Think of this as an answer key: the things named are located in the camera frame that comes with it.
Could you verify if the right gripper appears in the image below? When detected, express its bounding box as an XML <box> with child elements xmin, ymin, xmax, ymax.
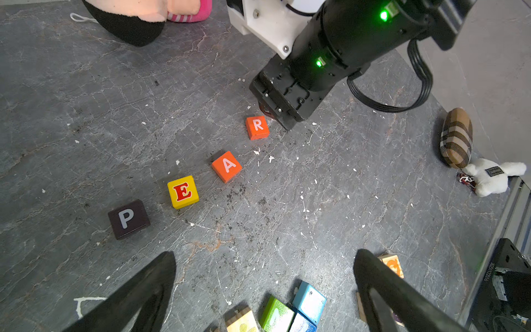
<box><xmin>250</xmin><ymin>55</ymin><xmax>328</xmax><ymax>130</ymax></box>

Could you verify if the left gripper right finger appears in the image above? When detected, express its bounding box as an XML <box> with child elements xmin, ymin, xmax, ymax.
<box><xmin>353</xmin><ymin>249</ymin><xmax>465</xmax><ymax>331</ymax></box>

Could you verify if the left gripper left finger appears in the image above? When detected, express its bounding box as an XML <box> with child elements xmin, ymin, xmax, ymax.
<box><xmin>66</xmin><ymin>251</ymin><xmax>176</xmax><ymax>331</ymax></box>

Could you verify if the orange R block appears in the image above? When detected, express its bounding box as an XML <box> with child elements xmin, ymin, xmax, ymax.
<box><xmin>246</xmin><ymin>116</ymin><xmax>270</xmax><ymax>141</ymax></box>

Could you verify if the dark brown P block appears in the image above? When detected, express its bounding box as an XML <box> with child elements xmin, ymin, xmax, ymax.
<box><xmin>108</xmin><ymin>199</ymin><xmax>151</xmax><ymax>240</ymax></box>

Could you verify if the orange A block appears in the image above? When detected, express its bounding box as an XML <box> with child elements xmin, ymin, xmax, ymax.
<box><xmin>212</xmin><ymin>152</ymin><xmax>242</xmax><ymax>183</ymax></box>

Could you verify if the yellow E block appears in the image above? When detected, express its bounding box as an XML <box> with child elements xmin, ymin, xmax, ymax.
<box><xmin>167</xmin><ymin>176</ymin><xmax>199</xmax><ymax>210</ymax></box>

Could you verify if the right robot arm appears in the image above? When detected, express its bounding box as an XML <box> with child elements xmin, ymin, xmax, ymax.
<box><xmin>250</xmin><ymin>0</ymin><xmax>475</xmax><ymax>130</ymax></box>

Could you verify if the wooden O block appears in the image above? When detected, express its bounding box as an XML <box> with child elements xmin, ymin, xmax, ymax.
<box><xmin>378</xmin><ymin>254</ymin><xmax>405</xmax><ymax>278</ymax></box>

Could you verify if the wooden yellow picture block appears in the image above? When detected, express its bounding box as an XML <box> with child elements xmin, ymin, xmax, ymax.
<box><xmin>225</xmin><ymin>307</ymin><xmax>259</xmax><ymax>332</ymax></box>

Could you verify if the light blue block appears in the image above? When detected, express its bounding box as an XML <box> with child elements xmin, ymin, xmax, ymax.
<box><xmin>292</xmin><ymin>281</ymin><xmax>327</xmax><ymax>325</ymax></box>

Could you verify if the green Z block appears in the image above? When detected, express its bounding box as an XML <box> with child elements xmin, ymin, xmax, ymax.
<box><xmin>259</xmin><ymin>295</ymin><xmax>295</xmax><ymax>332</ymax></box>

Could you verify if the white plush toy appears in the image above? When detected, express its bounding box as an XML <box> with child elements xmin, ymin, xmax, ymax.
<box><xmin>458</xmin><ymin>159</ymin><xmax>527</xmax><ymax>197</ymax></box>

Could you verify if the plush doll pink shirt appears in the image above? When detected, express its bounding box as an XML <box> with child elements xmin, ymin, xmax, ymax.
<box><xmin>83</xmin><ymin>0</ymin><xmax>212</xmax><ymax>47</ymax></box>

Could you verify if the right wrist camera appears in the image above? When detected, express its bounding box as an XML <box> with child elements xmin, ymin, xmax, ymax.
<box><xmin>226</xmin><ymin>0</ymin><xmax>324</xmax><ymax>59</ymax></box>

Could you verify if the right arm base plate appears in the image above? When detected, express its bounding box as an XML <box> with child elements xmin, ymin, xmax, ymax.
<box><xmin>470</xmin><ymin>238</ymin><xmax>530</xmax><ymax>331</ymax></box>

